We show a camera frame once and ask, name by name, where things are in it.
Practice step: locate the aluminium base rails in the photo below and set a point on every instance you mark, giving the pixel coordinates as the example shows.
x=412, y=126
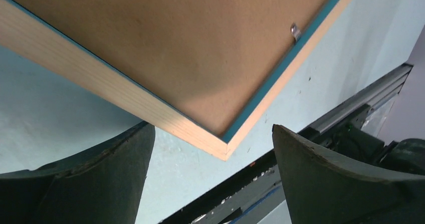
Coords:
x=373, y=95

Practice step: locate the brown frame backing board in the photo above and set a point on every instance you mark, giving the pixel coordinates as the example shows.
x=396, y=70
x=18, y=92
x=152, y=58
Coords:
x=204, y=57

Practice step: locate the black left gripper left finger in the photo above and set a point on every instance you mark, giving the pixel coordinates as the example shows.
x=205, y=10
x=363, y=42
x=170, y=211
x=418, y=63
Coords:
x=102, y=184

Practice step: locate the wooden picture frame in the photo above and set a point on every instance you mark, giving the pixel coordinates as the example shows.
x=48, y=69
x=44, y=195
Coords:
x=33, y=38

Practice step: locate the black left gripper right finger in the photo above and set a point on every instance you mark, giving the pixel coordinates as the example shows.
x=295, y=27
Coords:
x=323, y=186

